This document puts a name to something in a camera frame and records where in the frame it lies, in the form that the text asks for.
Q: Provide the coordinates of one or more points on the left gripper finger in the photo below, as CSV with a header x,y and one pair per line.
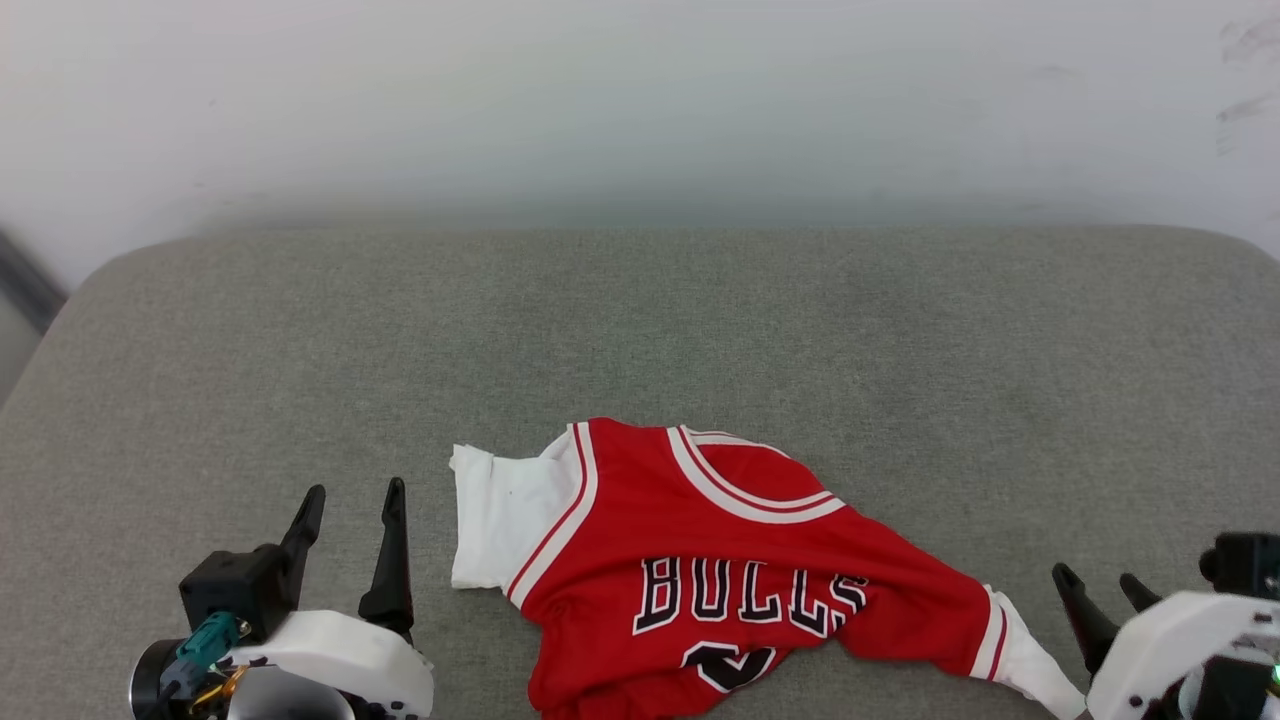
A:
x,y
302,545
392,560

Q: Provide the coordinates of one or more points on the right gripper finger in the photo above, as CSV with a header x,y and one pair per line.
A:
x,y
1085,615
1142,593

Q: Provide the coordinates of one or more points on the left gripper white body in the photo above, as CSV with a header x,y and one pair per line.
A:
x,y
350,660

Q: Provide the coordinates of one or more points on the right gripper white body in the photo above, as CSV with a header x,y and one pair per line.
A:
x,y
1170,640

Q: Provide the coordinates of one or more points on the red basketball jersey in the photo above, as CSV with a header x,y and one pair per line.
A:
x,y
720,560

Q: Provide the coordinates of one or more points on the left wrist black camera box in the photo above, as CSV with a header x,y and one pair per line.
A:
x,y
235,590

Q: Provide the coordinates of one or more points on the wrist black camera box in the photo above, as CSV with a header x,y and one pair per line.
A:
x,y
235,590
1245,565

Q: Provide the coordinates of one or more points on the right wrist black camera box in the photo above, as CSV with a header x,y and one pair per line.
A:
x,y
1245,565

